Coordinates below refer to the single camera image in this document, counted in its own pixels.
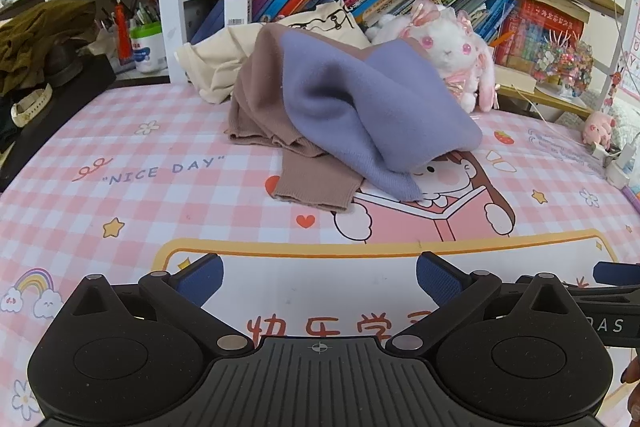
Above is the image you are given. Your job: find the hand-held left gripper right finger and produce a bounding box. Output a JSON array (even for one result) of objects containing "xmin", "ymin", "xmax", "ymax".
[{"xmin": 386, "ymin": 251, "xmax": 577, "ymax": 355}]

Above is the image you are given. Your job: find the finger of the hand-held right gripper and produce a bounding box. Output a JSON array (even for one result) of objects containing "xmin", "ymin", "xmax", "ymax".
[{"xmin": 593, "ymin": 261, "xmax": 640, "ymax": 288}]

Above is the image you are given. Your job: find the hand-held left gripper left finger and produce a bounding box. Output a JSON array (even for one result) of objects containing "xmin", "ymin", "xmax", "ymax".
[{"xmin": 64, "ymin": 253, "xmax": 256, "ymax": 355}]

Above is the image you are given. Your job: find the purple and brown sweater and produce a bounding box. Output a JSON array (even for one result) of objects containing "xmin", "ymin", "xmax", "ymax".
[{"xmin": 224, "ymin": 23, "xmax": 483, "ymax": 214}]

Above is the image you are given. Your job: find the person's right hand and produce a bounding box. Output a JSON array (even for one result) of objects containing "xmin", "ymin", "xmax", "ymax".
[{"xmin": 620, "ymin": 349, "xmax": 640, "ymax": 413}]

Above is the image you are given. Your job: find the pink pig plush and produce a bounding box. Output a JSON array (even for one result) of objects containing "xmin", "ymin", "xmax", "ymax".
[{"xmin": 581, "ymin": 111, "xmax": 616, "ymax": 150}]

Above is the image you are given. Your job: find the colourful bead ornament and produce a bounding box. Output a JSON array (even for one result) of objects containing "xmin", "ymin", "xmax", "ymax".
[{"xmin": 531, "ymin": 29, "xmax": 596, "ymax": 100}]

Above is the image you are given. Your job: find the cream printed cloth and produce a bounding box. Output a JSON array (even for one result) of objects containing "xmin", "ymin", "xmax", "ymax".
[{"xmin": 175, "ymin": 0, "xmax": 368, "ymax": 105}]

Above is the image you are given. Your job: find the white pen cup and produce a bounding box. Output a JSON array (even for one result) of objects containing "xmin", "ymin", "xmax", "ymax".
[{"xmin": 129, "ymin": 23, "xmax": 168, "ymax": 74}]

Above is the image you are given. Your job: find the white bunny plush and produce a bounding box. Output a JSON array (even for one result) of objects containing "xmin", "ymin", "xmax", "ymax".
[{"xmin": 365, "ymin": 0, "xmax": 501, "ymax": 114}]

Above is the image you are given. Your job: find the cream wristwatch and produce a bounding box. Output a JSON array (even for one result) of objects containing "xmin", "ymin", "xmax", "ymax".
[{"xmin": 11, "ymin": 84, "xmax": 53, "ymax": 128}]

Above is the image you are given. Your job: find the red tassel ornament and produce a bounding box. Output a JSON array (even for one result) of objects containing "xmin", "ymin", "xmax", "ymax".
[{"xmin": 112, "ymin": 0, "xmax": 133, "ymax": 60}]

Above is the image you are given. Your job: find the red book box set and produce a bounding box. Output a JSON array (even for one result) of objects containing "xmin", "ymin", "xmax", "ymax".
[{"xmin": 500, "ymin": 0, "xmax": 586, "ymax": 72}]

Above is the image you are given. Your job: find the bunch of pens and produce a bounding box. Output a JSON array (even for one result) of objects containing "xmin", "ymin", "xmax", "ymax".
[{"xmin": 95, "ymin": 0, "xmax": 162, "ymax": 32}]

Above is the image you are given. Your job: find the white labelled box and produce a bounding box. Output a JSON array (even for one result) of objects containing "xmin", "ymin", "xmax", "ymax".
[{"xmin": 224, "ymin": 0, "xmax": 252, "ymax": 26}]

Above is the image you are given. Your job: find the olive green cloth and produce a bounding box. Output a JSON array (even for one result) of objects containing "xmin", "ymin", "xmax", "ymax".
[{"xmin": 0, "ymin": 0, "xmax": 98, "ymax": 95}]

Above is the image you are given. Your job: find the cartoon rabbit wall sticker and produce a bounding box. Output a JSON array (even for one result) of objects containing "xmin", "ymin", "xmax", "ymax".
[{"xmin": 607, "ymin": 52, "xmax": 631, "ymax": 108}]

